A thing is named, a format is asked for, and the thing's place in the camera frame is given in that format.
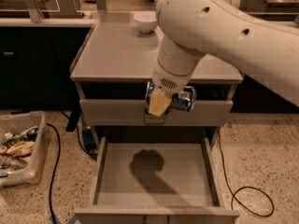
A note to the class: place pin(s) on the open grey middle drawer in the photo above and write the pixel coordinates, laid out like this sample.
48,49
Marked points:
159,183

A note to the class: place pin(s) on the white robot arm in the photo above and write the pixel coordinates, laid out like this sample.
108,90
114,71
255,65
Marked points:
266,51

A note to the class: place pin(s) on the blue pepsi can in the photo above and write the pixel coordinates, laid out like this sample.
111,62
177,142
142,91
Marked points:
182,101

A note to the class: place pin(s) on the clear plastic bin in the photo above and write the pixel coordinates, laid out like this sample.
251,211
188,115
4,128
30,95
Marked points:
32,172

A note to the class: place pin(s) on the grey drawer cabinet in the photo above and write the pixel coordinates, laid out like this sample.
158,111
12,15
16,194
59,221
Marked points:
116,63

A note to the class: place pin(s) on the snack items in bin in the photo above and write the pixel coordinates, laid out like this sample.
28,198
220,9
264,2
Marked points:
16,148

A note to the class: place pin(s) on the black drawer handle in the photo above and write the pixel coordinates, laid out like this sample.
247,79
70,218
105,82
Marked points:
165,113

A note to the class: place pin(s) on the closed upper grey drawer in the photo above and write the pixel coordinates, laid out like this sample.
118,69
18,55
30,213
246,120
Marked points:
135,113

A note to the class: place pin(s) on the white ceramic bowl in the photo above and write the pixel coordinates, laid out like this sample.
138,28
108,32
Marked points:
146,21

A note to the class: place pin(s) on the blue power box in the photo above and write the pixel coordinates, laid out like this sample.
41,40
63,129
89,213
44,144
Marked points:
88,140

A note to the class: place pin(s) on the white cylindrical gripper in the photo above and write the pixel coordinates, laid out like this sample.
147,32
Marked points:
168,79

